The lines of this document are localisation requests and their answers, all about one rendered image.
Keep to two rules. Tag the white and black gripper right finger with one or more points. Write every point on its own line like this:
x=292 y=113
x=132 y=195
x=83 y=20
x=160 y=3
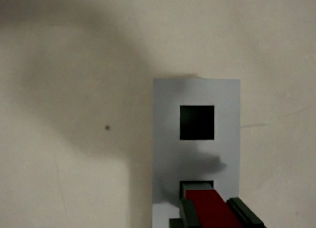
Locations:
x=244 y=214

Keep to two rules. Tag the grey block with square holes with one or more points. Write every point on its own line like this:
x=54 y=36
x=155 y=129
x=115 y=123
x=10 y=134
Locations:
x=196 y=137

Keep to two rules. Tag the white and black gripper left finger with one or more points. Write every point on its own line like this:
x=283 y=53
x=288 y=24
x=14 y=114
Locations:
x=188 y=216

